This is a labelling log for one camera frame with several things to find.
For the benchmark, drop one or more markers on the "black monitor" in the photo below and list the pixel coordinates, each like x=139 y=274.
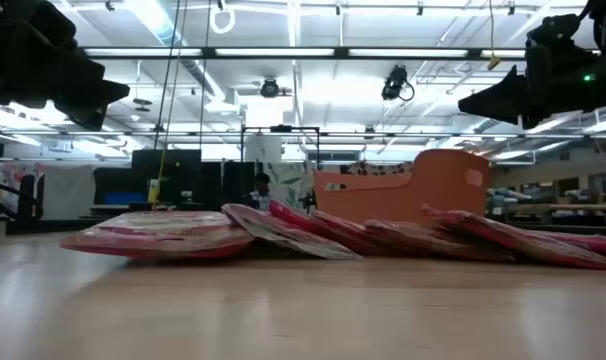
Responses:
x=165 y=172

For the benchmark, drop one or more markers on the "person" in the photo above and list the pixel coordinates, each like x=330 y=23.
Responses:
x=261 y=192

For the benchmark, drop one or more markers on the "white cloth screen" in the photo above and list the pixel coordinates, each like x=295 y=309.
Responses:
x=68 y=192

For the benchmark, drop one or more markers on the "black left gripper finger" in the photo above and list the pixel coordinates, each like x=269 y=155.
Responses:
x=85 y=114
x=114 y=92

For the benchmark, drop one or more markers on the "orange plastic basket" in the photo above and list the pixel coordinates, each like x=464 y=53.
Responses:
x=433 y=185

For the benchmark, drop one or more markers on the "red popcorn bag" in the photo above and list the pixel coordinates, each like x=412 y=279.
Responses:
x=593 y=242
x=283 y=235
x=328 y=227
x=423 y=242
x=158 y=246
x=508 y=240
x=163 y=221

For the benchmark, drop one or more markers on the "black overhead light bar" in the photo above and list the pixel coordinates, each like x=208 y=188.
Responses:
x=283 y=52

